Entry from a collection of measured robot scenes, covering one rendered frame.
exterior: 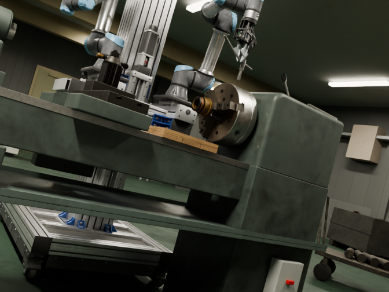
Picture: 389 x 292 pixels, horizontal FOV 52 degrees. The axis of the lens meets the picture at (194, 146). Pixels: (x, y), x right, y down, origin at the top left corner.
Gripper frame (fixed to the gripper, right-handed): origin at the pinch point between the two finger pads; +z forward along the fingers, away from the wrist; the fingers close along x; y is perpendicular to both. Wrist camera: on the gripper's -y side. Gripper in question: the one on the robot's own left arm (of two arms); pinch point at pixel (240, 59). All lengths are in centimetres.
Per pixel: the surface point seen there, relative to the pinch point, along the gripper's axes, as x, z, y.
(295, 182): 35, 52, -32
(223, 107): 5.0, 27.4, 10.2
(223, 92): -1.9, 19.0, 3.3
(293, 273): 46, 97, -36
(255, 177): 25, 55, -4
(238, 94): 9.0, 19.4, 7.1
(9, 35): -34, 31, 100
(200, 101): -3.7, 28.1, 17.9
